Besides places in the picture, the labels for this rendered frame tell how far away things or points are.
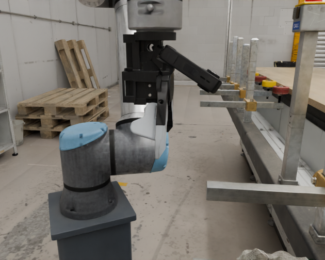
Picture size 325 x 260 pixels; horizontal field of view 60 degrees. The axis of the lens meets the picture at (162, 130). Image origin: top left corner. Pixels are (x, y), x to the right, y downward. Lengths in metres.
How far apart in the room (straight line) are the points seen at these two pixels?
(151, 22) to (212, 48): 7.59
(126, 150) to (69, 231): 0.28
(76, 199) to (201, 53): 7.32
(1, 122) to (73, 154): 2.48
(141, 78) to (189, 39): 7.57
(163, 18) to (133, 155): 0.50
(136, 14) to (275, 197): 0.43
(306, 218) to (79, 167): 0.63
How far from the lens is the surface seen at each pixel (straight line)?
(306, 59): 0.87
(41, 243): 1.92
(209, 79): 0.48
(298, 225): 0.79
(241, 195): 0.60
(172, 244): 1.77
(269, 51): 8.24
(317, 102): 1.29
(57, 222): 0.96
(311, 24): 0.85
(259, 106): 1.59
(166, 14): 0.46
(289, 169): 0.94
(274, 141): 1.62
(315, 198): 0.64
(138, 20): 0.46
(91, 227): 0.92
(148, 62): 0.49
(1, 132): 3.35
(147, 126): 0.46
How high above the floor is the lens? 1.12
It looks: 17 degrees down
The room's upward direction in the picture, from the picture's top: straight up
